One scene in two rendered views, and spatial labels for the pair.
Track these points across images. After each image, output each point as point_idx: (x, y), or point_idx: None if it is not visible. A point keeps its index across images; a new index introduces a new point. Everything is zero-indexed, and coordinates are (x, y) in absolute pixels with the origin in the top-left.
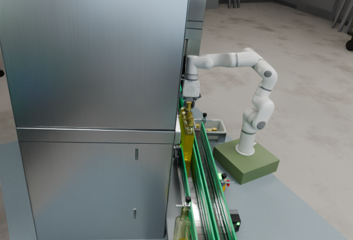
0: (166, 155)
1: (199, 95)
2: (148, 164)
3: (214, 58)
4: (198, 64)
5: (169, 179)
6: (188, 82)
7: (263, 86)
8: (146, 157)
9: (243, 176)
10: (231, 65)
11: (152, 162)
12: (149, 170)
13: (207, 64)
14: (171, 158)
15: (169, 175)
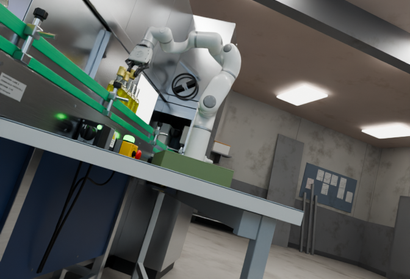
0: None
1: (147, 65)
2: None
3: (178, 44)
4: (154, 32)
5: (28, 7)
6: (139, 47)
7: (223, 68)
8: None
9: (165, 156)
10: (189, 39)
11: None
12: None
13: (163, 30)
14: None
15: (31, 1)
